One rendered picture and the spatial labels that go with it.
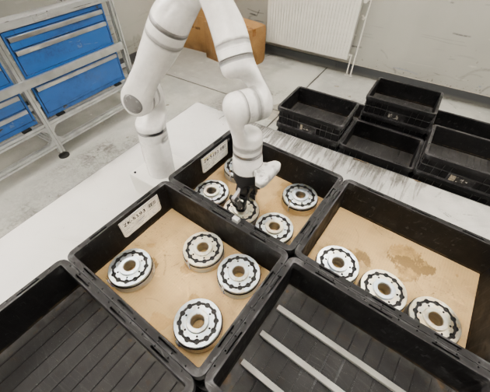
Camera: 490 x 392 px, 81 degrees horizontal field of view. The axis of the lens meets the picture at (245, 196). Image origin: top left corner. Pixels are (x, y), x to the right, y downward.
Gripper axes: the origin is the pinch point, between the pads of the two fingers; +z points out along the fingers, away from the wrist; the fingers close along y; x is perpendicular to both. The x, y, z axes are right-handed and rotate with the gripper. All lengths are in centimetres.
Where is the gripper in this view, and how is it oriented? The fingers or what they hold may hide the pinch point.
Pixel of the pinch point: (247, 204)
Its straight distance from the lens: 82.9
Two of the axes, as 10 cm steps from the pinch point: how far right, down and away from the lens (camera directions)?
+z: 0.0, 6.7, 7.4
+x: 8.2, 4.2, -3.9
